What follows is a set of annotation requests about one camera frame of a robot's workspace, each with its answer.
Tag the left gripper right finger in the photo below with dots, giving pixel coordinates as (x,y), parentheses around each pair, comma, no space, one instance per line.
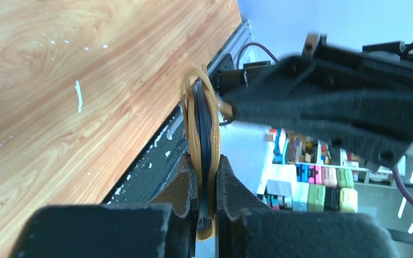
(246,227)

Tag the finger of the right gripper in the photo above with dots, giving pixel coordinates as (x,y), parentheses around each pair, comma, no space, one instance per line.
(374,124)
(350,80)

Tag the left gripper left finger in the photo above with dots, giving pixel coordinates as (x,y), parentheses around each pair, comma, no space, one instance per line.
(163,227)

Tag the yellow leather card holder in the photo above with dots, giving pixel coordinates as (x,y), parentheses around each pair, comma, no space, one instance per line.
(201,109)

